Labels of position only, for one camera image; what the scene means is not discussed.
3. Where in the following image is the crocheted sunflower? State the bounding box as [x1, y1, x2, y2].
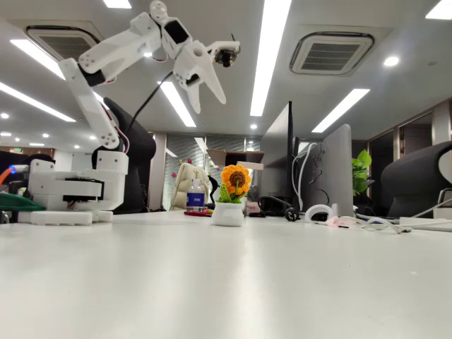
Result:
[210, 164, 252, 227]

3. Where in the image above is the long ceiling light strip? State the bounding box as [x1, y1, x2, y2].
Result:
[9, 38, 110, 111]
[249, 0, 293, 117]
[157, 81, 197, 128]
[311, 88, 371, 134]

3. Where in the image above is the open brown cardboard box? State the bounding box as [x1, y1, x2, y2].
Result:
[207, 148, 266, 167]

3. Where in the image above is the black mesh office chair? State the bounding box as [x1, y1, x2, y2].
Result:
[92, 97, 157, 215]
[381, 141, 452, 219]

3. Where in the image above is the black curved stand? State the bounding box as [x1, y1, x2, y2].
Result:
[208, 174, 222, 206]

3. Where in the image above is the cream puffer jacket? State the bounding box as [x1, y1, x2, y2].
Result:
[170, 162, 212, 212]

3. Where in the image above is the clear water bottle blue label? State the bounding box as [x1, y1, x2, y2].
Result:
[186, 178, 206, 213]

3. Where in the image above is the thin black monitor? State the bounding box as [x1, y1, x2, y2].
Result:
[287, 101, 301, 213]

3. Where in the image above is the ceiling air conditioner vent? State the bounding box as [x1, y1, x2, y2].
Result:
[25, 24, 107, 64]
[288, 30, 375, 77]

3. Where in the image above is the grey desk partition rounded corner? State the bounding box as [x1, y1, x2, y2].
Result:
[299, 123, 354, 218]

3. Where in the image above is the white tape roll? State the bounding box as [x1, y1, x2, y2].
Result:
[304, 203, 335, 223]

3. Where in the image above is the green leafy plant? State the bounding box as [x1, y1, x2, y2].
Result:
[352, 148, 373, 196]

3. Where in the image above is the pink ribbon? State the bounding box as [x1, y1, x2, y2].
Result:
[326, 215, 358, 230]

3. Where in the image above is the green cloth item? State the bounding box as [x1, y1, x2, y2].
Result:
[0, 192, 47, 213]

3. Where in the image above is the plain white power strip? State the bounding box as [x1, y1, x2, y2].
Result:
[398, 217, 452, 233]

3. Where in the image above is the gripper camera on white bracket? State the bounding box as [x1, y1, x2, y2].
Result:
[207, 33, 242, 69]

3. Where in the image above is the black camera cable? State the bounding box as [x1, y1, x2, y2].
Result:
[126, 70, 174, 135]

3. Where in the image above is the white hanging cable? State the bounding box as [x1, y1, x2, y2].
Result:
[292, 143, 319, 213]

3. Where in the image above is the black coiled cable with plug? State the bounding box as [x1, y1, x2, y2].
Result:
[257, 196, 302, 222]

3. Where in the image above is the orange cable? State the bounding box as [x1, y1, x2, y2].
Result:
[0, 165, 17, 185]

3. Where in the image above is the grey cable tray box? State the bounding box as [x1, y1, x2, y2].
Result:
[433, 188, 452, 219]

